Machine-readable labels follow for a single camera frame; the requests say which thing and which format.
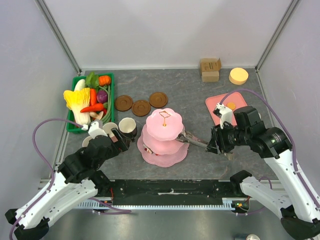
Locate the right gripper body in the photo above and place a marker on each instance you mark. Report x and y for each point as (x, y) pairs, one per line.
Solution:
(228, 136)

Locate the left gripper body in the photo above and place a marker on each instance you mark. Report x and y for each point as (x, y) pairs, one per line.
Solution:
(113, 151)

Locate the chocolate cake slice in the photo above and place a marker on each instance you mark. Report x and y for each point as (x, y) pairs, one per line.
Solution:
(147, 149)

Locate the metal tongs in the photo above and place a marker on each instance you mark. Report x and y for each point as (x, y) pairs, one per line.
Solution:
(187, 137)

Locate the pink three-tier cake stand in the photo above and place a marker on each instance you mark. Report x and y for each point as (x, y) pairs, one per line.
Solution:
(159, 134)

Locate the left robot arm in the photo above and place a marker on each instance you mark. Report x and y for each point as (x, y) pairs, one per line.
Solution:
(76, 179)

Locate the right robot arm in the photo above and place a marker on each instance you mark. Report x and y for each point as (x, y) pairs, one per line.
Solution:
(299, 210)

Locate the green mug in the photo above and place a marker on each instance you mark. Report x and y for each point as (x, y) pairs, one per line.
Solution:
(86, 141)

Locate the pink mug white inside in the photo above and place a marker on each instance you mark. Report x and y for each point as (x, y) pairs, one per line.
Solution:
(108, 128)

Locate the black mug white inside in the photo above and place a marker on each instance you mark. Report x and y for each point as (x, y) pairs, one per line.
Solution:
(128, 128)

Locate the toy green beans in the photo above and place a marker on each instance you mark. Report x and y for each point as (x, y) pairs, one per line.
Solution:
(106, 114)

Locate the round biscuit top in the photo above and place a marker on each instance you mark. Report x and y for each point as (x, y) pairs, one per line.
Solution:
(231, 105)

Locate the green vegetable crate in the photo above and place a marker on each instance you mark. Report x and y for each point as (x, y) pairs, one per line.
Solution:
(72, 126)

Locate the pink dessert tray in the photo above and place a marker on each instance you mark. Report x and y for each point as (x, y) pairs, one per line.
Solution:
(212, 101)

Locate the brown saucer middle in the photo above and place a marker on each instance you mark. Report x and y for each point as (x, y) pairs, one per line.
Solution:
(141, 108)

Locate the brown saucer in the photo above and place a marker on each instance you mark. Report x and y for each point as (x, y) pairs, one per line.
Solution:
(141, 108)
(158, 99)
(123, 103)

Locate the brown saucer left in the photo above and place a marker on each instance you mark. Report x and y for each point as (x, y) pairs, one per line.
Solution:
(123, 103)

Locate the toy purple onion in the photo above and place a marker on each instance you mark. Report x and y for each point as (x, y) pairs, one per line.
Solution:
(102, 96)

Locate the toy napa cabbage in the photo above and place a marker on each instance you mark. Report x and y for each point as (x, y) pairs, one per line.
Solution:
(76, 101)

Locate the brown saucer right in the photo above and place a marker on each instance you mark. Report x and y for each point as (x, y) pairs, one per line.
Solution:
(158, 99)

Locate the toy white radish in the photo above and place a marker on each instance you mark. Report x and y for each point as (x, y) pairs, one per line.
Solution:
(81, 84)

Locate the toy pumpkin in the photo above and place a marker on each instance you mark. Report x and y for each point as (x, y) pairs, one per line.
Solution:
(104, 80)

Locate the toy green leaf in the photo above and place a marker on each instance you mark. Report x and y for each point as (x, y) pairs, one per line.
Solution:
(92, 80)

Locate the cardboard box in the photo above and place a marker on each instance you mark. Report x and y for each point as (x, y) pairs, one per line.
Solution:
(209, 69)

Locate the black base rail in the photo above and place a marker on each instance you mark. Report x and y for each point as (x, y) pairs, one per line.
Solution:
(150, 188)

